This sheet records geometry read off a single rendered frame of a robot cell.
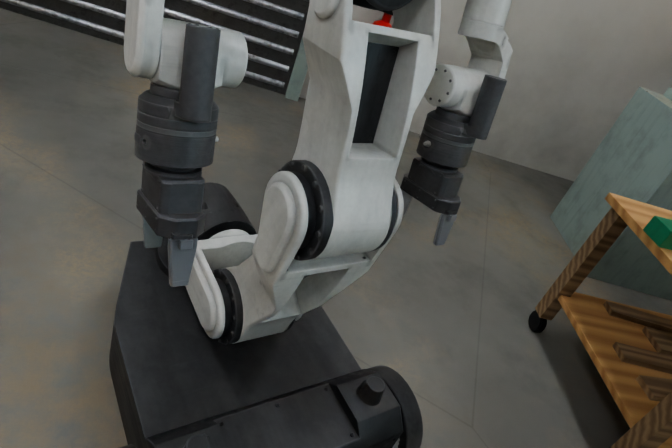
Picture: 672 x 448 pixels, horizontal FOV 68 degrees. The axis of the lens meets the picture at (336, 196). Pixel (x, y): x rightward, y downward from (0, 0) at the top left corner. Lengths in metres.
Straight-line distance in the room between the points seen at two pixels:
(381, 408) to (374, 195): 0.50
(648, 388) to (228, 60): 1.36
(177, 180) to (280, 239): 0.17
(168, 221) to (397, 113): 0.33
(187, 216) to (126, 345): 0.51
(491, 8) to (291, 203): 0.41
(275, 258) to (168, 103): 0.27
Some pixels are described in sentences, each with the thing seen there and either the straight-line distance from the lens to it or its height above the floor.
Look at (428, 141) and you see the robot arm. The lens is 0.83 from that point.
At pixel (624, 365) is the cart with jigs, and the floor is 0.18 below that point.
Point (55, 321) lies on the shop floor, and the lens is 1.32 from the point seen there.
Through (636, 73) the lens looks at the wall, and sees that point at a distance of 3.12.
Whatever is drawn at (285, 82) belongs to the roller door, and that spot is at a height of 0.07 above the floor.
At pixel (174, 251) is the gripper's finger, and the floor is 0.61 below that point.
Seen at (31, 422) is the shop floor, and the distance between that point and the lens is 1.18.
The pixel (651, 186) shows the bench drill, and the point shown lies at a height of 0.45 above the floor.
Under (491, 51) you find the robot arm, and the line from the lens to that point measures 0.86.
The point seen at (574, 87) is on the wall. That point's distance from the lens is 3.00.
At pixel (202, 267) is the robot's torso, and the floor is 0.33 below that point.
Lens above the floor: 1.00
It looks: 31 degrees down
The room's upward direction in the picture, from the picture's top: 22 degrees clockwise
